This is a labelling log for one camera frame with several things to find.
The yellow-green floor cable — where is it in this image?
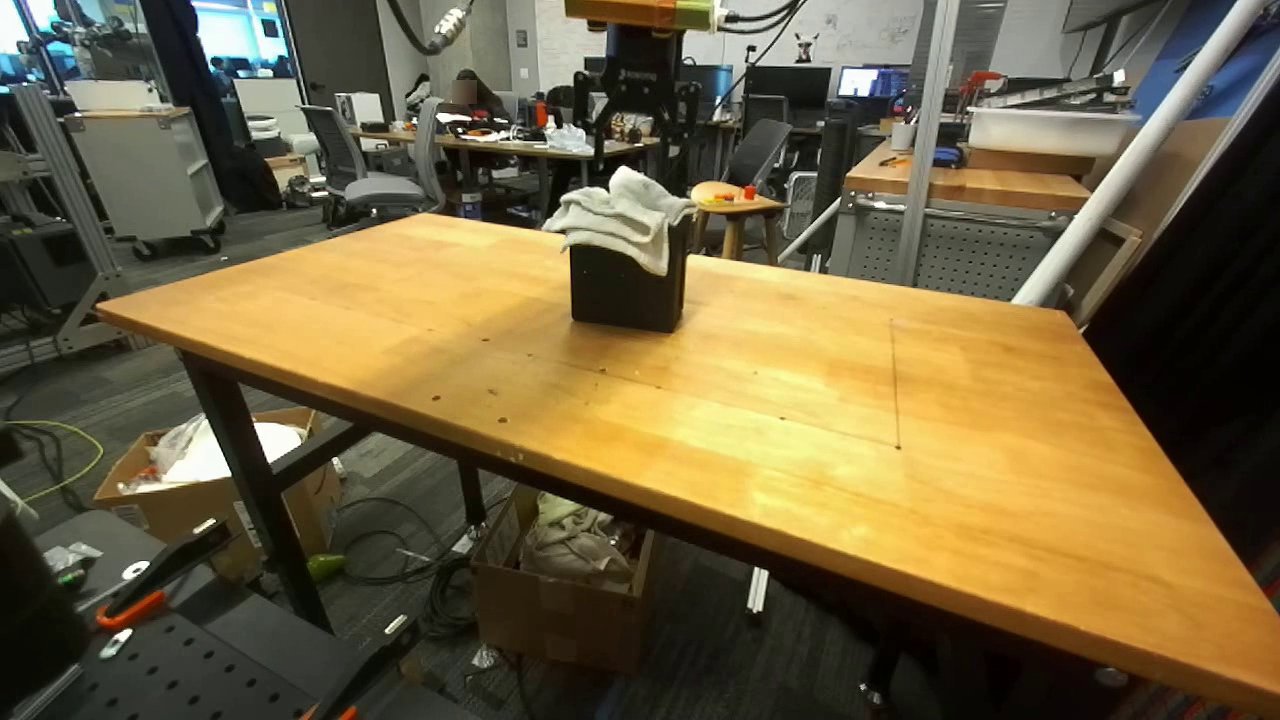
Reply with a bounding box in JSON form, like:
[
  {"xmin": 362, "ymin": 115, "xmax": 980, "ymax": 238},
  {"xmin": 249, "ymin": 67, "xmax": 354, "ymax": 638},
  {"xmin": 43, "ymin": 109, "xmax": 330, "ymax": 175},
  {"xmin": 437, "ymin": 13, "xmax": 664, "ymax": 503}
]
[{"xmin": 0, "ymin": 416, "xmax": 111, "ymax": 514}]

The upright white pole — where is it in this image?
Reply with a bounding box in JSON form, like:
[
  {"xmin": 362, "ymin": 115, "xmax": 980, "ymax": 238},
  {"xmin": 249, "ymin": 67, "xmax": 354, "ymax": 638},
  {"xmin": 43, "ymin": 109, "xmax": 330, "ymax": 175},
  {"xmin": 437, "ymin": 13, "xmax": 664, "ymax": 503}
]
[{"xmin": 889, "ymin": 0, "xmax": 967, "ymax": 292}]

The white plastic bin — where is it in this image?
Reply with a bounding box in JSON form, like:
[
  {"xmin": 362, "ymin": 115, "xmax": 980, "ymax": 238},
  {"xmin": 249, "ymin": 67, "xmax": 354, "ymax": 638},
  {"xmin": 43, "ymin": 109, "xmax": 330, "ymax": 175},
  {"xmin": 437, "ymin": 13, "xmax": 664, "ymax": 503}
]
[{"xmin": 962, "ymin": 101, "xmax": 1152, "ymax": 166}]

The blue board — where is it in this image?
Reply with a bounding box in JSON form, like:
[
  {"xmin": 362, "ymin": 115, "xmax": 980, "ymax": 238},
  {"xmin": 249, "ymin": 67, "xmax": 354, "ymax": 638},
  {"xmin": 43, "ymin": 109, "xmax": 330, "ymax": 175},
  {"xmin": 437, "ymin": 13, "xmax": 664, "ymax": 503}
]
[{"xmin": 1131, "ymin": 0, "xmax": 1280, "ymax": 123}]

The slanted white pole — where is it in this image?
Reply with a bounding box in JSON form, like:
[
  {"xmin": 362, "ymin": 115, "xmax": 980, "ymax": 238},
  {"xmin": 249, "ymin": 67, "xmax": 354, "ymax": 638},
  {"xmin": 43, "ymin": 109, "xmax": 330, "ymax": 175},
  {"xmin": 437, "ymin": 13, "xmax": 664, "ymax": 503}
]
[{"xmin": 1007, "ymin": 0, "xmax": 1271, "ymax": 314}]

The seated person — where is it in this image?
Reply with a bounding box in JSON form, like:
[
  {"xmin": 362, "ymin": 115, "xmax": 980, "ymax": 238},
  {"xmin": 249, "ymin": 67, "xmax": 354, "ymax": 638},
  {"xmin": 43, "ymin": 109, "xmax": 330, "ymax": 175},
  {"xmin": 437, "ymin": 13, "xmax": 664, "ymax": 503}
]
[{"xmin": 445, "ymin": 65, "xmax": 514, "ymax": 138}]

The black perforated box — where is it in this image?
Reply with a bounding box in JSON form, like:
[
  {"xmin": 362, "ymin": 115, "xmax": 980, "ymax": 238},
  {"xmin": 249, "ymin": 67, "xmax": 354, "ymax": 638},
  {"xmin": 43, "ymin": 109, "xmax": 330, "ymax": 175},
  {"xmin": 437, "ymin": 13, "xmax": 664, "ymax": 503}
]
[{"xmin": 566, "ymin": 213, "xmax": 694, "ymax": 336}]

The long office desk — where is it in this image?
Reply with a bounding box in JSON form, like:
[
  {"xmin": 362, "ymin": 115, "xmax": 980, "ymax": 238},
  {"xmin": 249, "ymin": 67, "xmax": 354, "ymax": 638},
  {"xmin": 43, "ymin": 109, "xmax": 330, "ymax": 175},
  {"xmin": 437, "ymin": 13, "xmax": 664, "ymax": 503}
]
[{"xmin": 354, "ymin": 123, "xmax": 667, "ymax": 225}]

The wooden workbench with mesh panel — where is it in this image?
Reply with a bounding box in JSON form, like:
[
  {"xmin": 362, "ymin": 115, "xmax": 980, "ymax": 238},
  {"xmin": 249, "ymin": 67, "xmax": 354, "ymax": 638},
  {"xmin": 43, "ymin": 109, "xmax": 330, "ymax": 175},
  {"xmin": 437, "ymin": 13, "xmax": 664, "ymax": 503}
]
[{"xmin": 831, "ymin": 138, "xmax": 1143, "ymax": 308}]

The cardboard box with plastic bag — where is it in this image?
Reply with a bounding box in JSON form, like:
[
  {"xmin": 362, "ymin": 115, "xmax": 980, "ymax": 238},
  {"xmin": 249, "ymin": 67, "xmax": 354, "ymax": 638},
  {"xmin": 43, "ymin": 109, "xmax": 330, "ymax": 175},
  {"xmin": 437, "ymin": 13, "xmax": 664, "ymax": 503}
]
[{"xmin": 93, "ymin": 405, "xmax": 346, "ymax": 584}]

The round wooden stool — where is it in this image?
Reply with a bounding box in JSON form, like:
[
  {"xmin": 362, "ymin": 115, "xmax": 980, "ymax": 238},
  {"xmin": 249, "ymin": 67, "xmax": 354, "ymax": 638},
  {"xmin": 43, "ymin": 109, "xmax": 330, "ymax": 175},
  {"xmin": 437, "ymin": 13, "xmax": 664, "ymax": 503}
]
[{"xmin": 685, "ymin": 175, "xmax": 791, "ymax": 266}]

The light grey office chair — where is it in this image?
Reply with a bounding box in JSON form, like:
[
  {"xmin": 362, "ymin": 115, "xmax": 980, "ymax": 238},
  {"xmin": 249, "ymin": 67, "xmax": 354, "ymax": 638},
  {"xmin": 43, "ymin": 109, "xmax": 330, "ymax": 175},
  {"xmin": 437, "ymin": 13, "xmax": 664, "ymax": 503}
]
[{"xmin": 295, "ymin": 101, "xmax": 437, "ymax": 233}]

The black stand pole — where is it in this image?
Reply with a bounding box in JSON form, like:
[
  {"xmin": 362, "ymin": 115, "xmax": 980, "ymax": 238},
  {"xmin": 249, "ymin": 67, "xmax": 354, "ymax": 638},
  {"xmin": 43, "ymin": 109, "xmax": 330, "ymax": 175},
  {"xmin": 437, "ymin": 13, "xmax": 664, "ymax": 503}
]
[{"xmin": 674, "ymin": 72, "xmax": 700, "ymax": 217}]

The black perforated board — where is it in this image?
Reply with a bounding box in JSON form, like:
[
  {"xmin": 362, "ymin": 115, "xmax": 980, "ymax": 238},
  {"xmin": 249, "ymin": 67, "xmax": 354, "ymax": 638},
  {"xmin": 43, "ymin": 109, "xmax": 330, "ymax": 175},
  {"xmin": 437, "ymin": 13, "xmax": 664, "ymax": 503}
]
[{"xmin": 25, "ymin": 591, "xmax": 417, "ymax": 720}]

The grey metal shelving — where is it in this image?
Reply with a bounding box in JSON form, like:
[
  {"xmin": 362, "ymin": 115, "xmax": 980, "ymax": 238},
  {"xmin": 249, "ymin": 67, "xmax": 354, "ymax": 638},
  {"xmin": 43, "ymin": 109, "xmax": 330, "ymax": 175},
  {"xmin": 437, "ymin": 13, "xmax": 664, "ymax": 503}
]
[{"xmin": 0, "ymin": 82, "xmax": 132, "ymax": 379}]

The open cardboard box with cloths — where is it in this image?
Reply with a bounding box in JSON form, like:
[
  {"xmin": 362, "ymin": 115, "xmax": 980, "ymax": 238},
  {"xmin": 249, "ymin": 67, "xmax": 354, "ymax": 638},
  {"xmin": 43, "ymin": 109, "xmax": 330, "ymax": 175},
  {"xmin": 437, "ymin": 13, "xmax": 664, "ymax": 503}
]
[{"xmin": 473, "ymin": 483, "xmax": 658, "ymax": 677}]

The black cable with silver connector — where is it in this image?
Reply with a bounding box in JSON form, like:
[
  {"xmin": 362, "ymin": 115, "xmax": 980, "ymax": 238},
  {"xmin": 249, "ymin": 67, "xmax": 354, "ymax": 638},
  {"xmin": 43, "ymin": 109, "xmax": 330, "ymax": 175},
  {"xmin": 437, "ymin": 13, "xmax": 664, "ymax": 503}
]
[{"xmin": 382, "ymin": 0, "xmax": 476, "ymax": 59}]

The grey rolling cabinet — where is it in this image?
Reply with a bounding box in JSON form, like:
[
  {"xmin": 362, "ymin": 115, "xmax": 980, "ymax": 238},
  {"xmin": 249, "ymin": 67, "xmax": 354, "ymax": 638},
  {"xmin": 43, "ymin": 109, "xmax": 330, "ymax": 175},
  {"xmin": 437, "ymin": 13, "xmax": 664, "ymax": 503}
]
[{"xmin": 59, "ymin": 106, "xmax": 233, "ymax": 260}]

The tan wrist camera block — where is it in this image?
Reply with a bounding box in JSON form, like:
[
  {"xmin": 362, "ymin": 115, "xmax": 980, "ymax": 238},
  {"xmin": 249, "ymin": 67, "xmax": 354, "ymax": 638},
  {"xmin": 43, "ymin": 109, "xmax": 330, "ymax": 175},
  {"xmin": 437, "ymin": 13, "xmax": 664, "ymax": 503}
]
[{"xmin": 564, "ymin": 0, "xmax": 721, "ymax": 32}]

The black clamp with orange handle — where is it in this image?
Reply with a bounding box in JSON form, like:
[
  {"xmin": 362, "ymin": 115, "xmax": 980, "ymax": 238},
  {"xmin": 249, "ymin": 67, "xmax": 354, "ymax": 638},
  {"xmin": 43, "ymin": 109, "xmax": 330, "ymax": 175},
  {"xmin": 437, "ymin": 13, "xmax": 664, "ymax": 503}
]
[{"xmin": 75, "ymin": 518, "xmax": 237, "ymax": 638}]

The white plastic bag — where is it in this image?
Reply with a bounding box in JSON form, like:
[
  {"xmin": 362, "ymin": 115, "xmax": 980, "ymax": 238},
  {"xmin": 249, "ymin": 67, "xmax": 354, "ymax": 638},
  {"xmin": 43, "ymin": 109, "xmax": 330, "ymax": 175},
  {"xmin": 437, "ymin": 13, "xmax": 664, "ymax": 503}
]
[{"xmin": 139, "ymin": 412, "xmax": 324, "ymax": 498}]

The small white upright object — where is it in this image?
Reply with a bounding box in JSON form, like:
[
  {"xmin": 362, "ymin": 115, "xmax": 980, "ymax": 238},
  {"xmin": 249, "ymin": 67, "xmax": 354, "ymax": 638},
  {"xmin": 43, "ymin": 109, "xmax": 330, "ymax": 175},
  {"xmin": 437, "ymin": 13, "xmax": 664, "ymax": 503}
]
[{"xmin": 739, "ymin": 563, "xmax": 775, "ymax": 619}]

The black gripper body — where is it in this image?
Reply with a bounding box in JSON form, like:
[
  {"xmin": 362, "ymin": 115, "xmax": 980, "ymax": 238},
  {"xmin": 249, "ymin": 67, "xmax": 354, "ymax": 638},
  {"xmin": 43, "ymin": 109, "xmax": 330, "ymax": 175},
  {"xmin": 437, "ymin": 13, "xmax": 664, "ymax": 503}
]
[{"xmin": 598, "ymin": 24, "xmax": 685, "ymax": 89}]

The black curtain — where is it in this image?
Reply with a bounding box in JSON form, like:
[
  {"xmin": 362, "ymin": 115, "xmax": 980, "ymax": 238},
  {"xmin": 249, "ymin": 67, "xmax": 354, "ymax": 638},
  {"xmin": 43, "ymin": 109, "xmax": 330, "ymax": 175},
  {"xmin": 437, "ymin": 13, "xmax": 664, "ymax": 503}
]
[{"xmin": 1082, "ymin": 115, "xmax": 1280, "ymax": 563}]

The small lit monitor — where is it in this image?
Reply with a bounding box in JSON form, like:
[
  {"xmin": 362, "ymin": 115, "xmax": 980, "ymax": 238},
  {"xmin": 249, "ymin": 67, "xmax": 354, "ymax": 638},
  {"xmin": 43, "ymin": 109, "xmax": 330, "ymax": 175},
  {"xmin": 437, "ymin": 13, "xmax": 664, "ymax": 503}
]
[{"xmin": 831, "ymin": 59, "xmax": 919, "ymax": 109}]

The white towel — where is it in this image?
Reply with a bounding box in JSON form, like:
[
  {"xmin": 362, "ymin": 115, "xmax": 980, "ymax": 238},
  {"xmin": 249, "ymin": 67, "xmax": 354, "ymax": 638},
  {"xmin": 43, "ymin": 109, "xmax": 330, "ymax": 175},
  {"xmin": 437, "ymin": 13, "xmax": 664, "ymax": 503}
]
[{"xmin": 538, "ymin": 166, "xmax": 694, "ymax": 280}]

